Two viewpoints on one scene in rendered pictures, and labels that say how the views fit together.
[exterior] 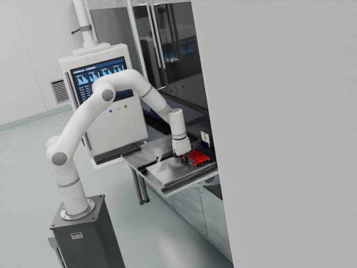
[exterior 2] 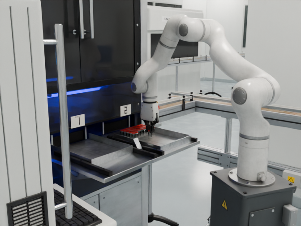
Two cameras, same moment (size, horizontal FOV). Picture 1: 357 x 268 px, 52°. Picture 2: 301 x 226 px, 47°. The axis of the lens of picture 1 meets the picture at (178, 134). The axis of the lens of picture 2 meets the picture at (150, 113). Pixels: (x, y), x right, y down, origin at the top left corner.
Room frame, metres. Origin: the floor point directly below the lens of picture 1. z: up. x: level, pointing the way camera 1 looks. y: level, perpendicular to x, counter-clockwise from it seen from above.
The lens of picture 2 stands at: (2.71, 1.70, 1.45)
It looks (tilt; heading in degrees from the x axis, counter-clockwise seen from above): 13 degrees down; 246
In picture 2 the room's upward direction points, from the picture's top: straight up
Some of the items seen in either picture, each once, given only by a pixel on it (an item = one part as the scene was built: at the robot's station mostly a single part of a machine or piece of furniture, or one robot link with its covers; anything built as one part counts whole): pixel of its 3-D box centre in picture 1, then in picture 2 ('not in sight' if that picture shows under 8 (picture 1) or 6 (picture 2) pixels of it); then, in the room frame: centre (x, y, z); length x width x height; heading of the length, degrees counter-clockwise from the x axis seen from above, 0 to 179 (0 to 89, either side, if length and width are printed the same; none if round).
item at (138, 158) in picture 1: (173, 159); (124, 147); (2.13, 0.06, 0.87); 0.70 x 0.48 x 0.02; 24
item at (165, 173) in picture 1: (179, 167); (152, 137); (1.95, 0.03, 0.90); 0.34 x 0.26 x 0.04; 114
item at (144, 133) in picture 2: (192, 161); (140, 132); (1.99, -0.05, 0.90); 0.18 x 0.02 x 0.05; 24
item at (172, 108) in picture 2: not in sight; (161, 108); (1.62, -0.53, 0.92); 0.69 x 0.16 x 0.16; 24
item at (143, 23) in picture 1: (153, 50); (34, 21); (2.53, 0.06, 1.51); 0.47 x 0.01 x 0.59; 24
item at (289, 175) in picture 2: not in sight; (292, 178); (0.95, 0.10, 0.50); 0.12 x 0.05 x 0.09; 114
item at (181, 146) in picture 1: (181, 144); (149, 109); (1.95, 0.00, 1.05); 0.10 x 0.08 x 0.11; 114
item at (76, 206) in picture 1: (73, 195); (252, 157); (1.76, 0.62, 0.95); 0.19 x 0.19 x 0.18
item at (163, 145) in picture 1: (170, 144); (90, 148); (2.31, 0.07, 0.90); 0.34 x 0.26 x 0.04; 114
